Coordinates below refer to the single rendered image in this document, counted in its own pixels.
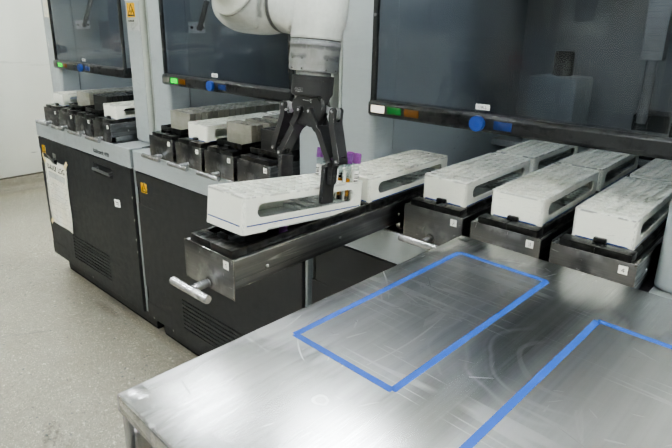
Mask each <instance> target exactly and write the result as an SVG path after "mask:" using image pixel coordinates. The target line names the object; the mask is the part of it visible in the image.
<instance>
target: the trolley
mask: <svg viewBox="0 0 672 448"><path fill-rule="evenodd" d="M117 404H118V410H119V412H120V413H121V414H122V415H123V423H124V431H125V440H126V448H672V299H668V298H665V297H662V296H658V295H655V294H652V293H649V292H645V291H642V290H639V289H636V288H632V287H629V286H626V285H623V284H619V283H616V282H613V281H610V280H606V279H603V278H600V277H596V276H593V275H590V274H587V273H583V272H580V271H577V270H574V269H570V268H567V267H564V266H561V265H557V264H554V263H551V262H548V261H544V260H541V259H538V258H534V257H531V256H528V255H525V254H521V253H518V252H515V251H512V250H508V249H505V248H502V247H499V246H495V245H492V244H489V243H486V242H482V241H479V240H476V239H472V238H469V237H466V236H463V235H461V236H459V237H456V238H454V239H452V240H450V241H448V242H446V243H443V244H441V245H439V246H437V247H435V248H433V249H430V250H428V251H426V252H424V253H422V254H420V255H417V256H415V257H413V258H411V259H409V260H407V261H404V262H402V263H400V264H398V265H396V266H394V267H391V268H389V269H387V270H385V271H383V272H381V273H378V274H376V275H374V276H372V277H370V278H367V279H365V280H363V281H361V282H359V283H357V284H354V285H352V286H350V287H348V288H346V289H344V290H341V291H339V292H337V293H335V294H333V295H331V296H328V297H326V298H324V299H322V300H320V301H318V302H315V303H313V304H311V305H309V306H307V307H305V308H302V309H300V310H298V311H296V312H294V313H292V314H289V315H287V316H285V317H283V318H281V319H279V320H276V321H274V322H272V323H270V324H268V325H266V326H263V327H261V328H259V329H257V330H255V331H252V332H250V333H248V334H246V335H244V336H242V337H239V338H237V339H235V340H233V341H231V342H229V343H226V344H224V345H222V346H220V347H218V348H216V349H213V350H211V351H209V352H207V353H205V354H203V355H200V356H198V357H196V358H194V359H192V360H190V361H187V362H185V363H183V364H181V365H179V366H177V367H174V368H172V369H170V370H168V371H166V372H164V373H161V374H159V375H157V376H155V377H153V378H150V379H148V380H146V381H144V382H142V383H140V384H137V385H135V386H133V387H131V388H129V389H127V390H124V391H122V392H120V393H118V394H117Z"/></svg>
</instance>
